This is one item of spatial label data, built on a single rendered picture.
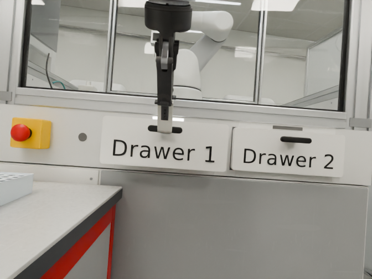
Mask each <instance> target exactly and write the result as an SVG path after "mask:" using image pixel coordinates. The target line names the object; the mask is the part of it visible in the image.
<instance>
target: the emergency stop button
mask: <svg viewBox="0 0 372 279"><path fill-rule="evenodd" d="M29 136H30V130H29V128H28V127H27V126H26V125H23V124H17V125H14V126H13V127H12V129H11V137H12V138H13V139H14V140H15V141H18V142H23V141H26V140H27V139H28V138H29Z"/></svg>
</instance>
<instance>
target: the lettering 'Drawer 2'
mask: <svg viewBox="0 0 372 279"><path fill-rule="evenodd" d="M246 150H247V151H252V152H253V153H254V158H253V160H252V161H251V162H246ZM262 155H266V153H263V154H261V153H260V159H259V164H261V157H262ZM271 155H272V156H274V157H275V158H269V159H268V160H267V163H268V164H269V165H273V164H274V165H276V155H275V154H269V156H271ZM326 156H331V158H332V159H331V161H330V162H329V163H328V164H327V165H325V166H324V168H326V169H333V167H327V166H328V165H329V164H330V163H332V161H333V156H332V155H331V154H326V155H325V157H326ZM280 157H281V163H282V166H284V165H285V161H286V158H287V160H288V166H291V164H292V161H293V158H294V156H292V158H291V161H290V162H289V158H288V155H286V156H285V160H284V162H283V159H282V155H280ZM301 157H302V158H304V161H299V160H298V159H299V158H301ZM313 158H315V159H316V157H309V167H310V168H311V161H312V159H313ZM255 159H256V153H255V151H254V150H252V149H246V148H245V149H244V163H252V162H254V161H255ZM271 159H274V160H275V161H274V162H273V163H269V160H271ZM298 162H306V158H305V157H304V156H299V157H298V158H297V160H296V163H297V165H298V166H299V167H305V166H306V165H304V166H301V165H299V164H298Z"/></svg>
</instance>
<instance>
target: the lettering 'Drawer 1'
mask: <svg viewBox="0 0 372 279"><path fill-rule="evenodd" d="M116 141H117V142H122V143H123V144H124V145H125V150H124V152H123V153H121V154H115V149H116ZM134 147H138V145H134V146H133V145H131V157H132V155H133V148H134ZM142 147H147V148H148V150H142V151H140V154H139V155H140V156H141V157H142V158H146V157H148V158H150V147H149V146H141V148H142ZM207 148H210V151H209V160H205V161H206V162H214V161H211V150H212V146H208V147H206V149H207ZM154 149H155V153H156V158H158V159H159V156H160V154H161V151H163V157H164V159H167V155H168V153H169V150H170V147H168V150H167V153H166V156H165V153H164V148H163V147H161V149H160V151H159V154H158V153H157V147H156V146H155V147H154ZM178 149H180V150H181V151H182V153H175V151H176V150H178ZM194 150H195V149H191V150H190V149H188V158H187V160H188V161H189V156H190V152H191V151H194ZM126 151H127V144H126V142H125V141H122V140H118V139H115V140H114V142H113V156H122V155H124V154H125V153H126ZM142 152H148V154H147V155H146V156H143V155H142ZM175 154H182V155H184V151H183V150H182V149H181V148H176V149H174V151H173V158H174V159H176V160H178V161H180V160H183V158H181V159H178V158H176V157H175Z"/></svg>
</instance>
